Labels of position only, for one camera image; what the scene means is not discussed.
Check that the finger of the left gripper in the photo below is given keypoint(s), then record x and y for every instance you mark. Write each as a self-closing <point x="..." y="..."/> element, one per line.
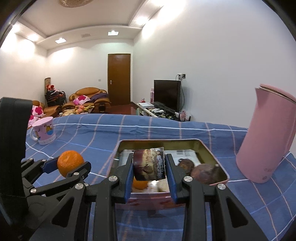
<point x="32" y="167"/>
<point x="72" y="178"/>

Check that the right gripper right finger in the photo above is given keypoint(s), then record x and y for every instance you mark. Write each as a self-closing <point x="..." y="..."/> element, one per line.
<point x="229" y="218"/>

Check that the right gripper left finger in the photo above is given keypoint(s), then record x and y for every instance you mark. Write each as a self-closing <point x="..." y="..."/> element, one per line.
<point x="97" y="201"/>

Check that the large orange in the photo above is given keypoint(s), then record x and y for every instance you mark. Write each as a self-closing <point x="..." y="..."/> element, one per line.
<point x="68" y="161"/>

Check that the small orange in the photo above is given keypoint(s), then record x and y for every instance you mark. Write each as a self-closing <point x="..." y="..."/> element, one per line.
<point x="139" y="185"/>

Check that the dark brown passion fruit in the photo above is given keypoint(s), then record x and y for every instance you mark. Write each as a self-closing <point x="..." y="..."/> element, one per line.
<point x="187" y="165"/>

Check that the pink cartoon mug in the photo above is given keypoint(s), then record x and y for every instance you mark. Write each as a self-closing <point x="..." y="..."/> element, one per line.
<point x="42" y="131"/>

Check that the pink tin box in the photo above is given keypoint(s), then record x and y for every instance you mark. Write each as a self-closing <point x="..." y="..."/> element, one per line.
<point x="151" y="198"/>

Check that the brown leather sofa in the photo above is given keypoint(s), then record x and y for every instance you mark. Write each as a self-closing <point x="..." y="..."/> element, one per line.
<point x="40" y="111"/>

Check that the blue plaid tablecloth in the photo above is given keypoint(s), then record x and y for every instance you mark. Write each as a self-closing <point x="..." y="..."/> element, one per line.
<point x="95" y="137"/>

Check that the brown leather armchair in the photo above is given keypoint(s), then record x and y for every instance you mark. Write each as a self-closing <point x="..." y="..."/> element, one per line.
<point x="96" y="98"/>

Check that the pink floral cushion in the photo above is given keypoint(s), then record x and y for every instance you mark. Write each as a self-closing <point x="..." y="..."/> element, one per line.
<point x="81" y="100"/>

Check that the white tv stand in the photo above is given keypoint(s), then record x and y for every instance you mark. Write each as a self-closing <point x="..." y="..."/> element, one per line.
<point x="148" y="109"/>

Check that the pink electric kettle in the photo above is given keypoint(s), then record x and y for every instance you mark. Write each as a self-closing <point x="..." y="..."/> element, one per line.
<point x="270" y="134"/>

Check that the brown wooden door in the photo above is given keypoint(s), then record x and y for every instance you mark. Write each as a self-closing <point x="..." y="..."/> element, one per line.
<point x="118" y="76"/>

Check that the black television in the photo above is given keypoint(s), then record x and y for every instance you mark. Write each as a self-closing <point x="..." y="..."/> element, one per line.
<point x="167" y="93"/>

